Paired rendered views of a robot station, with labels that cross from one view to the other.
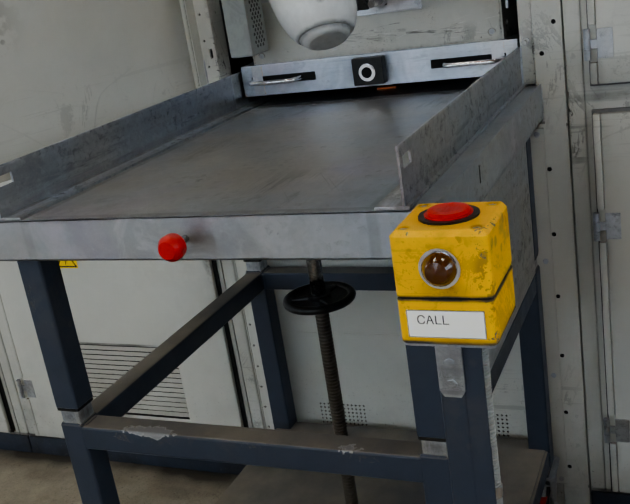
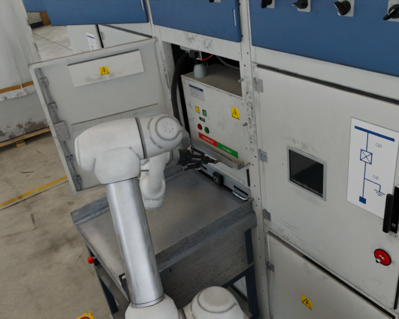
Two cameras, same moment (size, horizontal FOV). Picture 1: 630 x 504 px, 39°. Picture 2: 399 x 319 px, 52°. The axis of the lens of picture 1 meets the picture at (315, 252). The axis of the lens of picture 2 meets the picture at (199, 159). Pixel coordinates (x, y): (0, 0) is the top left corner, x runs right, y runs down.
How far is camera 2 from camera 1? 1.44 m
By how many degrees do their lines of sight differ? 33
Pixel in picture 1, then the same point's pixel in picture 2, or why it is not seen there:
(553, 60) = (259, 209)
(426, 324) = not seen: outside the picture
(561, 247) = (262, 262)
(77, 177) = (104, 206)
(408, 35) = (229, 173)
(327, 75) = (209, 171)
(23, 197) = (82, 216)
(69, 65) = not seen: hidden behind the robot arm
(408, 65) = (228, 182)
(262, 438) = (121, 300)
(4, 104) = not seen: hidden behind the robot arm
